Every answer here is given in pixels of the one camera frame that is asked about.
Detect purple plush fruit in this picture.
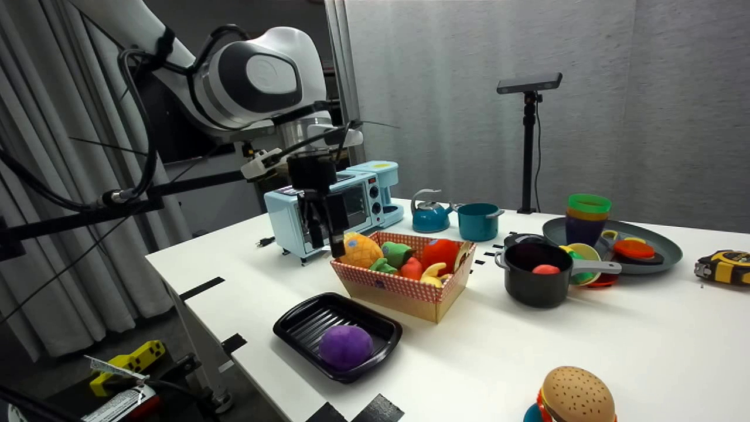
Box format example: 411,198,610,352
313,323,378,375

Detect large red plush fruit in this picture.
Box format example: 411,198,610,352
418,237,465,274

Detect black tape strip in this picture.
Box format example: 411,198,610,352
221,333,250,359
305,400,352,422
349,391,408,422
175,274,227,303

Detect light grey backdrop curtain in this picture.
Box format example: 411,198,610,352
323,0,750,233

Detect orange toy food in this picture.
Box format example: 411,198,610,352
610,237,659,265

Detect small red plush fruit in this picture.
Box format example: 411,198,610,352
399,255,427,280

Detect toy burger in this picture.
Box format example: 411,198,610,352
523,364,618,422

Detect silver red tool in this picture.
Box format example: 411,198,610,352
81,354,165,422

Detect teal toy pot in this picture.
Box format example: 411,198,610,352
454,201,507,244

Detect red toy plate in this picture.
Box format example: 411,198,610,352
584,272,624,292

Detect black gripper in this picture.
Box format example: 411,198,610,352
285,153,352,260

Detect grey pleated curtain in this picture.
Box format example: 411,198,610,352
0,0,194,365

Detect yellow plush banana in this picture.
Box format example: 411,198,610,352
419,260,452,289

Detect yellow black tape measure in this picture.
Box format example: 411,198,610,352
694,248,750,289

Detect yellow black hand tool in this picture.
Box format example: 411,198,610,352
87,337,168,398

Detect black ridged tray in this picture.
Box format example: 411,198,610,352
271,290,405,385

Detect teal toy kettle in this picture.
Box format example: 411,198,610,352
411,188,458,233

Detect green plush fruit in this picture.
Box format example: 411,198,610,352
369,238,414,277

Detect green yellow toy plate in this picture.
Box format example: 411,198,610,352
560,240,605,289

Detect black tripod stand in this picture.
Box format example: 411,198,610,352
494,69,564,216

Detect black metal rail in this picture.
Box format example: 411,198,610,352
0,165,263,263

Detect black cable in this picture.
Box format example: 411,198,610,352
0,41,162,214

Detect light blue toy oven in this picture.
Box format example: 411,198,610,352
263,160,408,265

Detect black pot with handle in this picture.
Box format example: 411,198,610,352
494,233,624,310

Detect yellow orange plush fruit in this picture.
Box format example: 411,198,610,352
337,231,387,270

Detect wicker basket with toy food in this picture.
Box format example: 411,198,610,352
329,230,478,325

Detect stacked colourful toy cups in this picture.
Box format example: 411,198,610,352
564,192,613,248

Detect dark grey round plate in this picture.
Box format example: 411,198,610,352
541,216,684,278

